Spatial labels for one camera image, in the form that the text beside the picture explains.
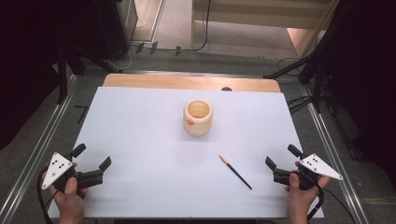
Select white table mat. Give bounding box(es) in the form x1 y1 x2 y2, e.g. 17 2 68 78
47 86 325 219

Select aluminium floor rail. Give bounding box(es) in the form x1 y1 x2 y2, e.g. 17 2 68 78
0 74 78 224
298 83 372 224

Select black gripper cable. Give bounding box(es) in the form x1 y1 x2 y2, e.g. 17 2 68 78
306 183 326 222
36 172 61 224

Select light wooden furniture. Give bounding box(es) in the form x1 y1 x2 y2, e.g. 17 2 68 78
190 0 340 59

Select black curtain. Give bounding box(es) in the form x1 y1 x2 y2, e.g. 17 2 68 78
323 0 396 188
0 0 104 150

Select wooden table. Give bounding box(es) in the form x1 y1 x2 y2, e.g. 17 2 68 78
102 73 282 93

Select black floor cables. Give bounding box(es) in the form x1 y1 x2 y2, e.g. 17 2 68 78
286 94 315 116

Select black floor tape strip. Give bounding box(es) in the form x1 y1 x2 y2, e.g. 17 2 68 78
74 105 90 125

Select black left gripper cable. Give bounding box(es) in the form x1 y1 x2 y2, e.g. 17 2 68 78
36 172 61 224

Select black hanging cable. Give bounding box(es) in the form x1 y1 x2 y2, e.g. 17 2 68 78
155 0 213 53

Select person's right hand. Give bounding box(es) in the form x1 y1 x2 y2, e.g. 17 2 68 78
284 161 332 224

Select black metal stand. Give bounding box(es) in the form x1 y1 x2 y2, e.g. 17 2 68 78
55 43 124 105
262 0 347 115

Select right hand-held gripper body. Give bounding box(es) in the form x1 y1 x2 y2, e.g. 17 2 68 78
272 153 344 191

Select beige wooden cup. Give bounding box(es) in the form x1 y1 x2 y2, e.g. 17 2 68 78
182 99 215 137

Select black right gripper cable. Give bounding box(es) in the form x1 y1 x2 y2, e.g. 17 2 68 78
306 183 326 222

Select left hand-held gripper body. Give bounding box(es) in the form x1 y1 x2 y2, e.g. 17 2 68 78
40 151 105 194

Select person's left hand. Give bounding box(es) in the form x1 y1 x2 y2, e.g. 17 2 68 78
46 161 89 224

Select dark cabinet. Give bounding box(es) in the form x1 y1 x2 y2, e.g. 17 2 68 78
94 0 139 61

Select black pencil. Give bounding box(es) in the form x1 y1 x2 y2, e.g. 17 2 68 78
219 154 253 190

